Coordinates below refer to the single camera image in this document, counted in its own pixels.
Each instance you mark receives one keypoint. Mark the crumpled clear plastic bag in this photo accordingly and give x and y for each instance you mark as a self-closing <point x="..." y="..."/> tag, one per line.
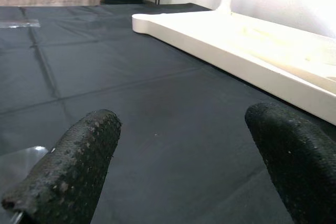
<point x="18" y="161"/>

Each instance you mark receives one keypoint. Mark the white plastic table top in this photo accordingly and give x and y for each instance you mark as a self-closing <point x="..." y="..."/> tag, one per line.
<point x="236" y="51"/>

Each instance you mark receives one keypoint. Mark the black cloth cover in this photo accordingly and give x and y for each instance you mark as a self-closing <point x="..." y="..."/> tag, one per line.
<point x="157" y="90"/>

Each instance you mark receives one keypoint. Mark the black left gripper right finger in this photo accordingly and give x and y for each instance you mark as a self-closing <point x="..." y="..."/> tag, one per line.
<point x="296" y="161"/>

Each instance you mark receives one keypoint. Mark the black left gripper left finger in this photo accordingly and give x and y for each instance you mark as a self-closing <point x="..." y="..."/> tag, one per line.
<point x="73" y="169"/>

